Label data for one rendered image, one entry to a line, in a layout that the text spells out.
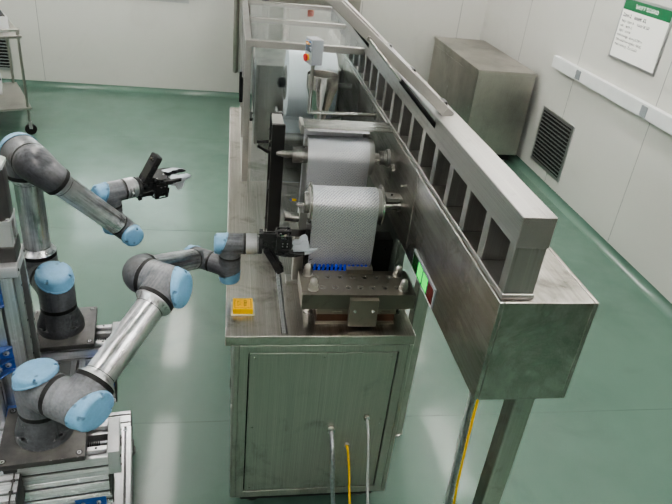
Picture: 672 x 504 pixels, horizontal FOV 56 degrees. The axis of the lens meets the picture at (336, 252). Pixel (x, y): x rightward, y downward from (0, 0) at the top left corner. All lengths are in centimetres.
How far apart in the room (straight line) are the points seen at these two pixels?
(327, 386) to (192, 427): 97
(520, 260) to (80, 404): 113
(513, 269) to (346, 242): 94
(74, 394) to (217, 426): 142
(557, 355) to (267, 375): 104
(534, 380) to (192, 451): 176
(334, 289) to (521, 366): 79
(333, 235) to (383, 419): 74
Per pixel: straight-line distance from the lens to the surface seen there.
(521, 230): 142
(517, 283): 149
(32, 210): 226
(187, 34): 769
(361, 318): 220
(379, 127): 248
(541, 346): 162
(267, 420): 241
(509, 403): 185
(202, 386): 331
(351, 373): 230
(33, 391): 184
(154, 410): 320
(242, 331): 217
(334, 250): 228
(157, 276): 191
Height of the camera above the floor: 221
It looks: 29 degrees down
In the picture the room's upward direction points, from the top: 7 degrees clockwise
